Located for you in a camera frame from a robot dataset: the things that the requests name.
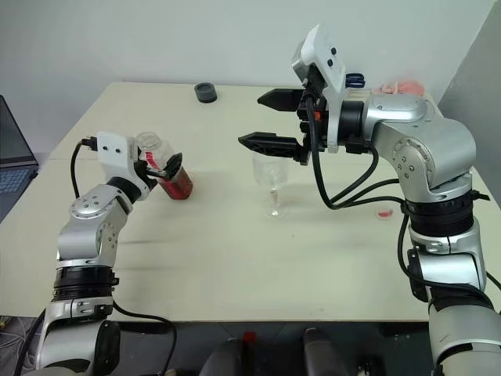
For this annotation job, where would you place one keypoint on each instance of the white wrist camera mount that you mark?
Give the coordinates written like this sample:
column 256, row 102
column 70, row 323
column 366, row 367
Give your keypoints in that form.
column 113, row 149
column 321, row 43

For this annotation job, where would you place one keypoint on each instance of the pink cloth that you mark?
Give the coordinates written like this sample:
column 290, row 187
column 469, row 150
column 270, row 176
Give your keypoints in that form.
column 407, row 86

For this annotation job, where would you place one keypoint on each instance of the dark grey laptop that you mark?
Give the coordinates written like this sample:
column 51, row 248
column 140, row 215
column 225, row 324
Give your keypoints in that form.
column 11, row 172

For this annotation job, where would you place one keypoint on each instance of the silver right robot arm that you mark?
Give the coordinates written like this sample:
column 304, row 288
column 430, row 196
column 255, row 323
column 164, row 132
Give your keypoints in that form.
column 430, row 137

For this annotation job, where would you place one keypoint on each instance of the clear plastic wine glass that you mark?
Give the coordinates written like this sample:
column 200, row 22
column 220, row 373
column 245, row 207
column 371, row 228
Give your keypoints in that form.
column 274, row 172

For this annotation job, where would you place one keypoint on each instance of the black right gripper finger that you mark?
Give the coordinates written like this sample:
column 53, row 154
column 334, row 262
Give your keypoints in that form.
column 282, row 100
column 270, row 143

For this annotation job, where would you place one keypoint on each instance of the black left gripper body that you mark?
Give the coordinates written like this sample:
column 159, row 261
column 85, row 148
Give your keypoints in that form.
column 144, row 174

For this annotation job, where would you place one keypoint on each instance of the clear tape roll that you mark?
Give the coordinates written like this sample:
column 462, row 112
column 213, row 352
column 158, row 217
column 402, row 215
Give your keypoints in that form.
column 358, row 95

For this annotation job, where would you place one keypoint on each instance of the clear bottle with red contents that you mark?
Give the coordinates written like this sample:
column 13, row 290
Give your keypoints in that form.
column 178, row 186

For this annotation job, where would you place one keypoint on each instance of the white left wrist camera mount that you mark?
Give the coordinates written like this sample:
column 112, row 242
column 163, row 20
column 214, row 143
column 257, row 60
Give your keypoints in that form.
column 113, row 149

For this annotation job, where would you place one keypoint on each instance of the red bottle cap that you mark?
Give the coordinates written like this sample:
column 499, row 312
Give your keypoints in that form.
column 384, row 214

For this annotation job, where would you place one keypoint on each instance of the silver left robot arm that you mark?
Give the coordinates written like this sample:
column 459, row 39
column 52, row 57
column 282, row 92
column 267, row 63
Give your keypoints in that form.
column 86, row 235

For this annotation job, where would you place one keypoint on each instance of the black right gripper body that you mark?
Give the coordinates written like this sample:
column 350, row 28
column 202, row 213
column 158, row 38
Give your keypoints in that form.
column 321, row 129

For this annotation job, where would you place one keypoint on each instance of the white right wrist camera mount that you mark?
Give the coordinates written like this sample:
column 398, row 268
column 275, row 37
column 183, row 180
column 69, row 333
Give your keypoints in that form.
column 321, row 43

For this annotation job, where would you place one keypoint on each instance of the dark grey tape roll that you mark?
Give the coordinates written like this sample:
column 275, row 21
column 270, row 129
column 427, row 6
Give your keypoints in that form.
column 205, row 94

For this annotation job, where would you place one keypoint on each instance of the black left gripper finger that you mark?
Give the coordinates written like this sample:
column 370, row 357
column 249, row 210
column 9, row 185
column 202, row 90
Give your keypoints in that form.
column 141, row 154
column 170, row 170

